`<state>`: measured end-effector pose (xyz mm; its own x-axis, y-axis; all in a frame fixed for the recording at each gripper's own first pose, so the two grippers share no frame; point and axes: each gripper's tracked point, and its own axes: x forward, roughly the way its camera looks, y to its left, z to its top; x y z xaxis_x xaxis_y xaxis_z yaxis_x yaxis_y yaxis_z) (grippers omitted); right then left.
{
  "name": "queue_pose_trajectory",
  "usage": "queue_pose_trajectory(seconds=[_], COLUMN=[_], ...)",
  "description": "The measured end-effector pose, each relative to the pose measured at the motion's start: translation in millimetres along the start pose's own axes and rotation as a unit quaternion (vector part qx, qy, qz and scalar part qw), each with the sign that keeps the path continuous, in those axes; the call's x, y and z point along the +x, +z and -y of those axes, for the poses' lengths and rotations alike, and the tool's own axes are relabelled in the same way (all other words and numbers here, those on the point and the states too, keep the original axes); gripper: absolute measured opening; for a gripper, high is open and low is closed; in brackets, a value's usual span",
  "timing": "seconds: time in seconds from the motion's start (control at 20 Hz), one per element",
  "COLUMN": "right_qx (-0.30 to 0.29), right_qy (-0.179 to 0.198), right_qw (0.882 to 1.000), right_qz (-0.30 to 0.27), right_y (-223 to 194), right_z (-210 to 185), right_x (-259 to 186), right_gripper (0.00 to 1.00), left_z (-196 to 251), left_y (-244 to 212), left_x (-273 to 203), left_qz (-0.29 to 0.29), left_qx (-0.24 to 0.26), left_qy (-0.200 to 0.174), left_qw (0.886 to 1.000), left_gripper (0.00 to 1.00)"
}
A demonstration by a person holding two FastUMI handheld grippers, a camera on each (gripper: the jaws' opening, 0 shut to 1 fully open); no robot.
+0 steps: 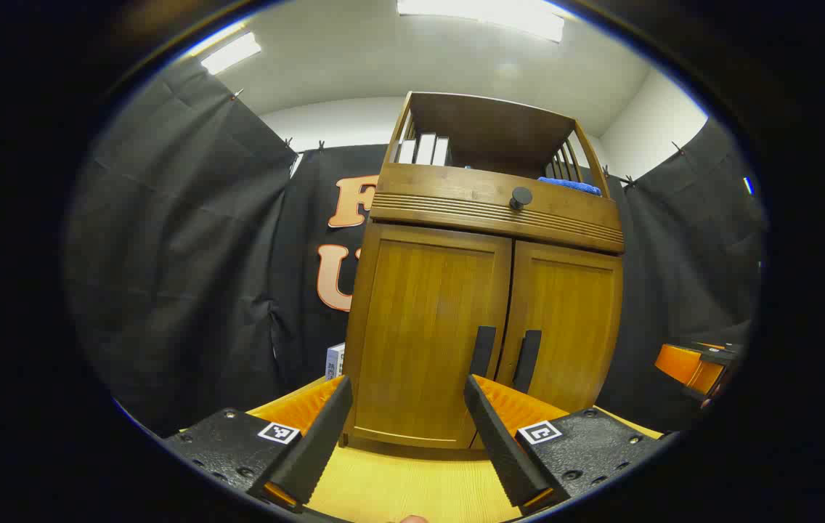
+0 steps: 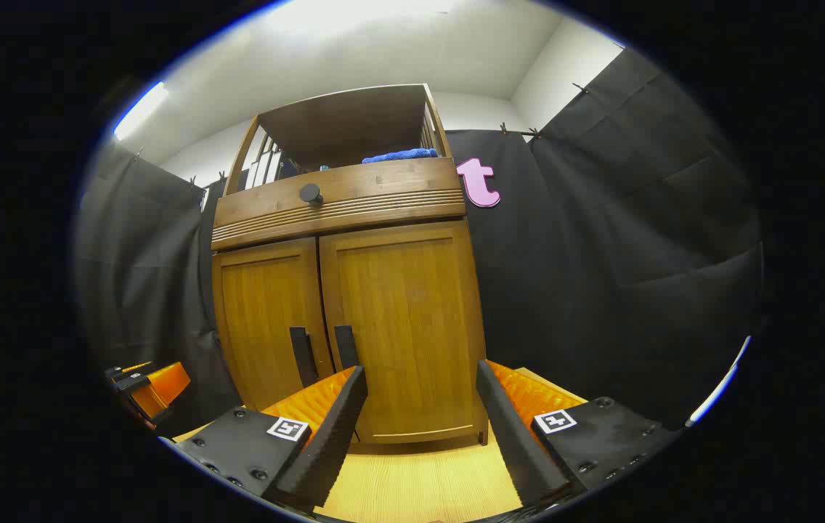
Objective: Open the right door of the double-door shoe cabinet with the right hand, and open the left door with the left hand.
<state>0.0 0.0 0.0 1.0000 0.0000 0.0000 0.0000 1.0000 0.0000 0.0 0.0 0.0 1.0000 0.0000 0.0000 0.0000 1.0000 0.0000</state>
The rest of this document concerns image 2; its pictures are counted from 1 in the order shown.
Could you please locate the blue towel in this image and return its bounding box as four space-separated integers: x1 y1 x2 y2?
362 148 439 165

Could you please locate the black backdrop cloth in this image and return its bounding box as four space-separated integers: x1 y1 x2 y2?
75 47 765 437

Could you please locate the wooden shoe cabinet door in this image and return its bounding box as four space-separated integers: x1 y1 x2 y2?
320 220 487 444
213 238 333 411

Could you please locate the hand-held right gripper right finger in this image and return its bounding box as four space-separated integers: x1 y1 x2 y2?
476 360 682 509

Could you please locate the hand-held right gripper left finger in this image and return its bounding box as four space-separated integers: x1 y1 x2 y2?
169 365 368 509

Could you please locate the wooden double-door shoe cabinet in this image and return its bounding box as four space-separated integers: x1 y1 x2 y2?
211 84 489 445

